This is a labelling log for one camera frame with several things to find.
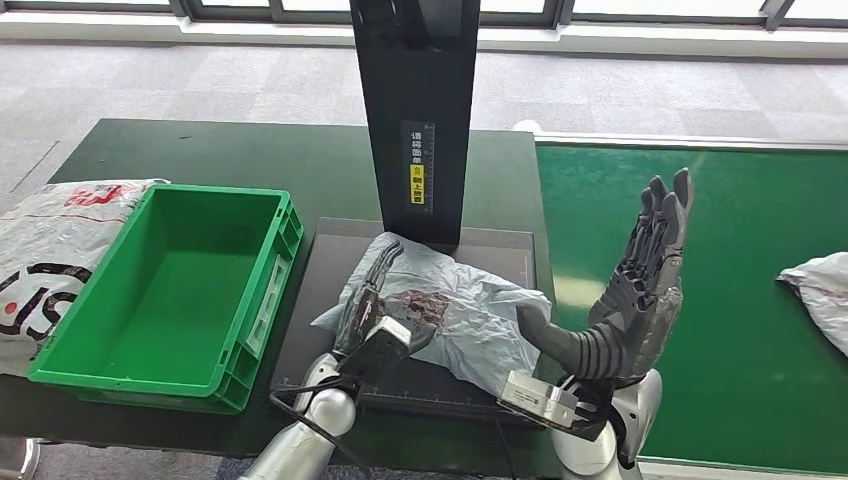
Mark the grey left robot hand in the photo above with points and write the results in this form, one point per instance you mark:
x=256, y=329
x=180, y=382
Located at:
x=358, y=311

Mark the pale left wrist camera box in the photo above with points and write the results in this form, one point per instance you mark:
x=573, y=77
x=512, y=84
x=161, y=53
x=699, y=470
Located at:
x=381, y=344

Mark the green conveyor belt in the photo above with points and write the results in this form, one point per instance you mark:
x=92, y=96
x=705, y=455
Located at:
x=742, y=199

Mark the silver conveyor frame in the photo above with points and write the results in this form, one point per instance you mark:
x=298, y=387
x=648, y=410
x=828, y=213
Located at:
x=662, y=140

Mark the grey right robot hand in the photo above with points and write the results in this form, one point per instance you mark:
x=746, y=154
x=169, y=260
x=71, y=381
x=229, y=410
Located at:
x=636, y=311

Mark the small white rounded object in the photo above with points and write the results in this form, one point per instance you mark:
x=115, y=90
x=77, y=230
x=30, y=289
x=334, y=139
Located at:
x=524, y=126

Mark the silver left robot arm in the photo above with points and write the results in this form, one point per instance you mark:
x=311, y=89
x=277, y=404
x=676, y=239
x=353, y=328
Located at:
x=305, y=444

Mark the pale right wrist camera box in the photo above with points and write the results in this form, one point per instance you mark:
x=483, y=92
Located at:
x=536, y=397

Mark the large white printed bag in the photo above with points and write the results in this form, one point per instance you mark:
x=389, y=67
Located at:
x=46, y=238

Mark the grey parcel bag red print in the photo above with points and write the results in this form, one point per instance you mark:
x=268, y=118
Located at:
x=477, y=318
x=825, y=291

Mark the metal table foot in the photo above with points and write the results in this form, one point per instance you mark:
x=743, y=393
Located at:
x=16, y=460

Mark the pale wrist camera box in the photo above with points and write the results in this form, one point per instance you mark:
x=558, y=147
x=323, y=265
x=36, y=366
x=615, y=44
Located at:
x=381, y=344
x=536, y=397

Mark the dark window frame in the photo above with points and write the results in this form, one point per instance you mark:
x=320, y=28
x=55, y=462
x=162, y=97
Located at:
x=179, y=8

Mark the white window sill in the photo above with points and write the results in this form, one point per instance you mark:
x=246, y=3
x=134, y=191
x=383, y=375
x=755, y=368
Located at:
x=132, y=30

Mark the dark green table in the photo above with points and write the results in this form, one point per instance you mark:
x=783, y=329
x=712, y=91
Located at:
x=232, y=152

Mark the green plastic crate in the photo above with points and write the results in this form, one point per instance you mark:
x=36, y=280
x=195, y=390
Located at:
x=172, y=298

